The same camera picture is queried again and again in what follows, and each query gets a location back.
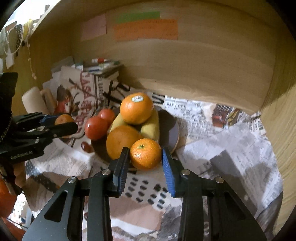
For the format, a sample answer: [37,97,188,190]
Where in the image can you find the small mandarin orange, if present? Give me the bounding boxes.
[130,138,162,171]

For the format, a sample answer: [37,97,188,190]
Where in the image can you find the red tomato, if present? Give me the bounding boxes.
[85,116,108,141]
[97,108,115,125]

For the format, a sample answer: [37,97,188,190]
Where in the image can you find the yellow corn cob piece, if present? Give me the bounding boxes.
[107,113,126,134]

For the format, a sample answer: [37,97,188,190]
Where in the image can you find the large orange with sticker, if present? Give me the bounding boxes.
[120,92,154,125]

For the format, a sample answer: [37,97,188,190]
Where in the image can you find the orange sleeve forearm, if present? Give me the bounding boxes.
[1,179,25,240]

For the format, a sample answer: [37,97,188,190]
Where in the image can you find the left hand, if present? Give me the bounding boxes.
[13,162,26,188]

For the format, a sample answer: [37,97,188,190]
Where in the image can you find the dark red date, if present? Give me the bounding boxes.
[81,142,94,153]

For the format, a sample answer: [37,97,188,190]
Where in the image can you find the dark round plate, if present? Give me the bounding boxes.
[91,107,180,171]

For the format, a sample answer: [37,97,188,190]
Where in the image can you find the printed canvas tote bag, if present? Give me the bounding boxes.
[46,66,144,149]

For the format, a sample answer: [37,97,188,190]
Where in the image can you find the newspaper sheets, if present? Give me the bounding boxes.
[14,92,284,241]

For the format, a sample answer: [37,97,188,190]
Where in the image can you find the stack of books and pens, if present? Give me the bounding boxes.
[51,56,122,75]

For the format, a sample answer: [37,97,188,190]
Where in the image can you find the pink sticky note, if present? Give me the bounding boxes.
[80,14,107,41]

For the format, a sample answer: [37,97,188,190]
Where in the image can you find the green sticky note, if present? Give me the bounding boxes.
[115,11,161,24]

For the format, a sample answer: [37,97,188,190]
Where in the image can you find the orange sticky note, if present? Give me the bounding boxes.
[113,19,179,41]

